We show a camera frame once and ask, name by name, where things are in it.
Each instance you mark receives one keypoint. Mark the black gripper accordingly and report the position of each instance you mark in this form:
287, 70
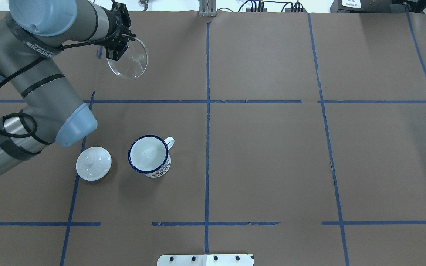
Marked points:
117, 47

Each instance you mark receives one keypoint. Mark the clear glass funnel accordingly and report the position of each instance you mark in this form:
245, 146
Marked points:
132, 63

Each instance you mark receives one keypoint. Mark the white mug lid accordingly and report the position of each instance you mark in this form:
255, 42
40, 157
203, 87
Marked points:
93, 163

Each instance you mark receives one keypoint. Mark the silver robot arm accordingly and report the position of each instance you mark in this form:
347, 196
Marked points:
32, 33

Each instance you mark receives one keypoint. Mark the white enamel mug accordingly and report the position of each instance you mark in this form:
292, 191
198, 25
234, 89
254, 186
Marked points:
149, 155

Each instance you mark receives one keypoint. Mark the black computer box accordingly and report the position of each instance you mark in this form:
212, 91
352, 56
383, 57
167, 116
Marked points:
366, 6

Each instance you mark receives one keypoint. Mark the aluminium frame post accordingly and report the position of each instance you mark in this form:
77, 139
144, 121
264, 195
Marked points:
207, 8

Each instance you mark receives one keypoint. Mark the white camera post with base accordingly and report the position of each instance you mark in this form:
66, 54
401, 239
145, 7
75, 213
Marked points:
206, 260

